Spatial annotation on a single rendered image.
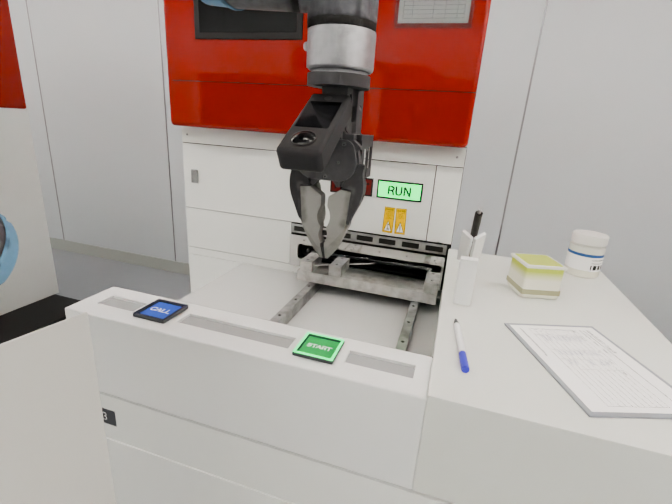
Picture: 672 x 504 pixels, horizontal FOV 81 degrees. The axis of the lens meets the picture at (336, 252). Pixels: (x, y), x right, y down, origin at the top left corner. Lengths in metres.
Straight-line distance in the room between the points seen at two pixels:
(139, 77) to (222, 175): 2.25
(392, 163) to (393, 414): 0.68
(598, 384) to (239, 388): 0.46
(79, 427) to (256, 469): 0.30
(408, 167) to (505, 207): 1.57
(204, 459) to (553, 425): 0.49
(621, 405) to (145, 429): 0.66
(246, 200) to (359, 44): 0.82
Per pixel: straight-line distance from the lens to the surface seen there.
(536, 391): 0.55
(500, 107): 2.51
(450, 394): 0.50
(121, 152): 3.59
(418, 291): 0.98
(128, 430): 0.78
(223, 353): 0.56
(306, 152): 0.37
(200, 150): 1.27
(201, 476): 0.73
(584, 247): 1.01
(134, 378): 0.70
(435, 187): 1.03
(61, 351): 0.39
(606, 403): 0.58
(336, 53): 0.45
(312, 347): 0.55
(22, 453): 0.41
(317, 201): 0.46
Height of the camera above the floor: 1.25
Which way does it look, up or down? 18 degrees down
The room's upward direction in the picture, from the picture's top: 4 degrees clockwise
